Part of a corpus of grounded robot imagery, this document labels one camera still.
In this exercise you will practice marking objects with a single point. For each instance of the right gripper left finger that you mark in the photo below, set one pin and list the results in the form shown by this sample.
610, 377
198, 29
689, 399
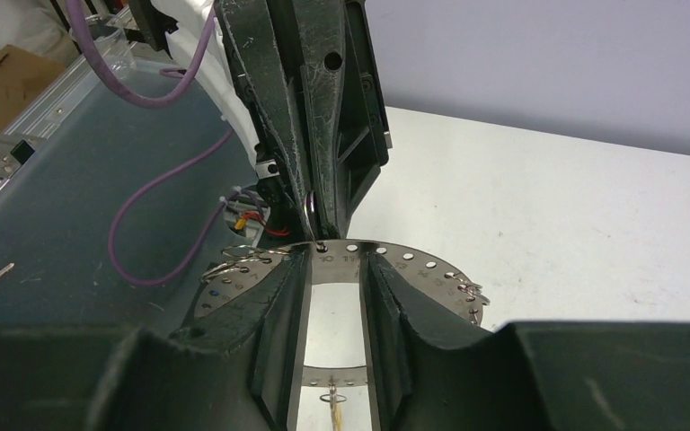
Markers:
129, 378

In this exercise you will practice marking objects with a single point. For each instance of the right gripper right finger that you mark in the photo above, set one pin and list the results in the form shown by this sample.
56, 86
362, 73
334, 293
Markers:
539, 375

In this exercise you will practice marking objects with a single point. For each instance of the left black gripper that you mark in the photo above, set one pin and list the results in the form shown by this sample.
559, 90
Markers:
290, 58

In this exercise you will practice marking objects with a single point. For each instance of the round steel key organizer disc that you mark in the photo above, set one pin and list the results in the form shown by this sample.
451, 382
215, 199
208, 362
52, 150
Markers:
345, 262

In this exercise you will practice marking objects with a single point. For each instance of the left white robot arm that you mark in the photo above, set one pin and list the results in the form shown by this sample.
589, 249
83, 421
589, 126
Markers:
175, 27

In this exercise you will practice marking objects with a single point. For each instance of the silver key on disc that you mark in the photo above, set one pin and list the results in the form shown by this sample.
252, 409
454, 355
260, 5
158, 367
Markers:
334, 400

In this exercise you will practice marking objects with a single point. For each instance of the cardboard box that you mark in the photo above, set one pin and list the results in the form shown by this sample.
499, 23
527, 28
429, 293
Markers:
23, 77

